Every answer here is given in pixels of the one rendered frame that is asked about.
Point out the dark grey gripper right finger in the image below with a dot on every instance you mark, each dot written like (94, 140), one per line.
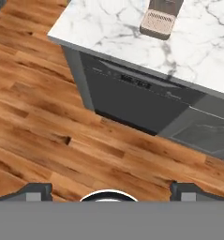
(186, 191)

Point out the grey cabinet side panel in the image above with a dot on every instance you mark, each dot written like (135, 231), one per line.
(77, 78)

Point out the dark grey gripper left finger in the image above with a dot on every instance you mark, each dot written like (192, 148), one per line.
(38, 191)

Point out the dark grey dishwasher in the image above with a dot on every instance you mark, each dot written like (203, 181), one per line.
(135, 97)

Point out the black and white round object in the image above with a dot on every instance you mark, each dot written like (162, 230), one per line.
(108, 196)

